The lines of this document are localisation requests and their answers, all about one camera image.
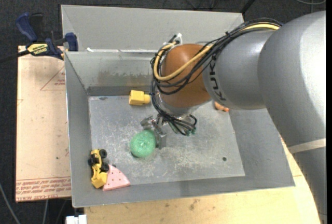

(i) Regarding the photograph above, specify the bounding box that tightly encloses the green egg-shaped ball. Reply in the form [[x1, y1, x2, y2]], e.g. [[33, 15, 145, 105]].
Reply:
[[129, 129, 157, 159]]

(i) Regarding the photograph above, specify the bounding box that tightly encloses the yellow toy truck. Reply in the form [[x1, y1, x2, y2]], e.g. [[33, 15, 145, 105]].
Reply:
[[87, 149, 110, 189]]

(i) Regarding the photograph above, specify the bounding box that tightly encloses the brown cardboard board, red print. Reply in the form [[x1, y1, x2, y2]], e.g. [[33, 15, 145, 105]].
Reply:
[[15, 45, 72, 203]]

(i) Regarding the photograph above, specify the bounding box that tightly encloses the small orange toy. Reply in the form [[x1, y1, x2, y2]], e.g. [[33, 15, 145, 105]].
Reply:
[[214, 101, 230, 113]]

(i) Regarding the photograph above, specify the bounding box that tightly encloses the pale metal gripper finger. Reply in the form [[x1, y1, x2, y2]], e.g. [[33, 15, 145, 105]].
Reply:
[[155, 127, 168, 150], [140, 115, 156, 131]]

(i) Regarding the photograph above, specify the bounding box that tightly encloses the grey metal bin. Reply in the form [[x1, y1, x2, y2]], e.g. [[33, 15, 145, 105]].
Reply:
[[61, 4, 296, 208]]

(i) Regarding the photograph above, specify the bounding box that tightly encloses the yellow toy block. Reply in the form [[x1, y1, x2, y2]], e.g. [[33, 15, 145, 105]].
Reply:
[[129, 90, 151, 106]]

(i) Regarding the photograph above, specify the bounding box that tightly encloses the pink dotted wedge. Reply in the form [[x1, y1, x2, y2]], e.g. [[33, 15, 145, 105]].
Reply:
[[102, 164, 131, 191]]

